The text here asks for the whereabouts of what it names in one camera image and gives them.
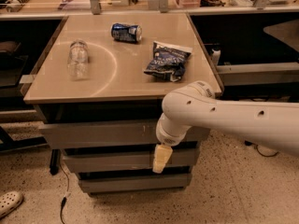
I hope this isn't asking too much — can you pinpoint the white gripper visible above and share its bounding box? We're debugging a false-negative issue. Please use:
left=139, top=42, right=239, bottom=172
left=152, top=114, right=191, bottom=174

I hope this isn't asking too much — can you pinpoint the grey top drawer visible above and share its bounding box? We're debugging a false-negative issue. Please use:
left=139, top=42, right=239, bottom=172
left=37, top=119, right=211, bottom=150

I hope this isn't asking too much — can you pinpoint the grey drawer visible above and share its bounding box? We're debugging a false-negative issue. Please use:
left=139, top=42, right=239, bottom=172
left=78, top=174, right=192, bottom=193
left=37, top=119, right=211, bottom=150
left=63, top=148, right=199, bottom=173

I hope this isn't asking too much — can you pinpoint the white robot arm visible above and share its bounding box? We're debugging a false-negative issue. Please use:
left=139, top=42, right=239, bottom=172
left=152, top=81, right=299, bottom=174

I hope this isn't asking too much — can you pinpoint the grey middle drawer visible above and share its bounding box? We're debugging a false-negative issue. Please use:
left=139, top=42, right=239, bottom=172
left=63, top=148, right=199, bottom=173

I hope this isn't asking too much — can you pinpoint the grey bottom drawer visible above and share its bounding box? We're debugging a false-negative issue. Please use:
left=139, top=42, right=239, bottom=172
left=78, top=174, right=192, bottom=193

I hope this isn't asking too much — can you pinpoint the beige top drawer cabinet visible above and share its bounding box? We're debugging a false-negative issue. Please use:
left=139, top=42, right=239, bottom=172
left=24, top=13, right=223, bottom=181

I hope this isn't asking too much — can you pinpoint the blue crumpled chip bag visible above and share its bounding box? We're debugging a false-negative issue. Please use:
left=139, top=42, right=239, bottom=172
left=144, top=41, right=192, bottom=82

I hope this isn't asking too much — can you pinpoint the clear plastic water bottle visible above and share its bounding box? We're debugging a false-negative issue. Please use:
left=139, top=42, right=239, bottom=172
left=67, top=39, right=89, bottom=80

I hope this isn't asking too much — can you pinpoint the blue soda can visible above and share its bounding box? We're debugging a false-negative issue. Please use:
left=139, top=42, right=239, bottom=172
left=111, top=23, right=142, bottom=43

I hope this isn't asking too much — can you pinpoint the white perforated clog shoe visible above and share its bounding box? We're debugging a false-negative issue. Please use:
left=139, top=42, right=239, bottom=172
left=0, top=191, right=23, bottom=218

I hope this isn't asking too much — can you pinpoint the black coiled spring tool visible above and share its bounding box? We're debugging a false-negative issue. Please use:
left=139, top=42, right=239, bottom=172
left=6, top=0, right=30, bottom=12

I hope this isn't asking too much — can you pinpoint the black cables and adapter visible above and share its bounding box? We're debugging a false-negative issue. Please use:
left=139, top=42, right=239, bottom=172
left=244, top=140, right=279, bottom=158

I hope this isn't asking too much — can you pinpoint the black floor cable with plug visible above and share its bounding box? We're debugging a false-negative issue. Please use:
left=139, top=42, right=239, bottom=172
left=58, top=163, right=71, bottom=224

